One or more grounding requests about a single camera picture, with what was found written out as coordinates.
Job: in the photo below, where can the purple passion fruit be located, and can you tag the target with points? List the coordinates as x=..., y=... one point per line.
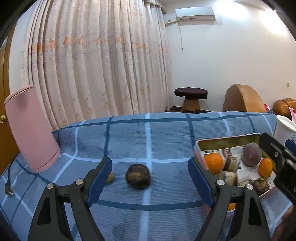
x=251, y=154

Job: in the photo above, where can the floral pink curtain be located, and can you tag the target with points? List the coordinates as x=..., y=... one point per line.
x=94, y=59

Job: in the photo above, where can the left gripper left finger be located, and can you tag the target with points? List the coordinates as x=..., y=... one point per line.
x=50, y=220

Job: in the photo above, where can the white paper cup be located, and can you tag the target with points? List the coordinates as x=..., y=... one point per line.
x=285, y=129

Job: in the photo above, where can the pink blanket on sofa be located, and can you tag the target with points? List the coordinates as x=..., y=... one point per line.
x=293, y=113

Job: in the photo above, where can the pink cylindrical appliance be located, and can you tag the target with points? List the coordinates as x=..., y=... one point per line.
x=30, y=129

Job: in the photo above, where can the dark round stool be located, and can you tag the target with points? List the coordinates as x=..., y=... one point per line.
x=192, y=96

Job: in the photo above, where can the black power cord plug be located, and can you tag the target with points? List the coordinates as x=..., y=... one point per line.
x=7, y=188

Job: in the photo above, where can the wooden door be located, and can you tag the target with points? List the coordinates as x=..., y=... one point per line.
x=8, y=147

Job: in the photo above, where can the small green-yellow fruit back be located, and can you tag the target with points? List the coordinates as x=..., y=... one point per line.
x=110, y=178

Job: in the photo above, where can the brown leather armchair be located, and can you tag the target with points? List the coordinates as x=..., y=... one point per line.
x=239, y=97

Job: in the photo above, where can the blue plaid tablecloth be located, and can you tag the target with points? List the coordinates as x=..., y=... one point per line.
x=169, y=208

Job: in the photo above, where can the white air conditioner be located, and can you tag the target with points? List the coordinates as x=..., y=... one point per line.
x=195, y=13

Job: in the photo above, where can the operator hand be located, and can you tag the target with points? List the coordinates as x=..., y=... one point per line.
x=280, y=228

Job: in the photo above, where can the brown leather sofa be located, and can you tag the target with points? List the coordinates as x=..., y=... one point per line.
x=289, y=101

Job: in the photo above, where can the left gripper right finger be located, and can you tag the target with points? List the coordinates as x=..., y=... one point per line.
x=249, y=220

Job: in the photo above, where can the dark water chestnut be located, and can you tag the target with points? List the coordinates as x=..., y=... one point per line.
x=138, y=176
x=260, y=185

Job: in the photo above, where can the pink metal tin box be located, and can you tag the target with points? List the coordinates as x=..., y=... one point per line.
x=233, y=146

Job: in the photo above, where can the large orange tangerine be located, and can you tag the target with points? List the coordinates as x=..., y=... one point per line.
x=215, y=162

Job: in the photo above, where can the small orange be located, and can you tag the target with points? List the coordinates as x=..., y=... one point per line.
x=231, y=206
x=265, y=167

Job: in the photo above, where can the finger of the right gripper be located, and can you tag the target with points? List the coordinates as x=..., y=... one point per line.
x=291, y=146
x=276, y=151

